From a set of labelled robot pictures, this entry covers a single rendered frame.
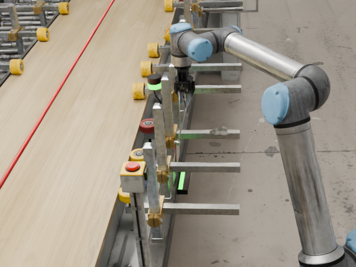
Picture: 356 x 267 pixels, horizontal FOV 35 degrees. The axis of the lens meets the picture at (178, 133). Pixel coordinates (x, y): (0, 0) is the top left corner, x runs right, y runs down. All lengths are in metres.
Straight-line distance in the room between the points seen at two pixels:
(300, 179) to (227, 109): 2.75
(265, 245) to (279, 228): 0.17
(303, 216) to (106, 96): 1.36
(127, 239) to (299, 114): 0.98
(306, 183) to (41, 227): 0.93
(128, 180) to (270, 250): 1.63
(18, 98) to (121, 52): 0.70
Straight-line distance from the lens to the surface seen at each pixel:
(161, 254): 2.19
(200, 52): 2.19
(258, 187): 3.65
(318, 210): 1.84
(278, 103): 1.73
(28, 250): 2.01
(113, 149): 2.43
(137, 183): 1.72
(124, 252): 2.33
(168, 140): 2.52
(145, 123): 2.58
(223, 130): 2.54
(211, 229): 3.34
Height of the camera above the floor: 2.20
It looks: 31 degrees down
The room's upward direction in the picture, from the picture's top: 4 degrees counter-clockwise
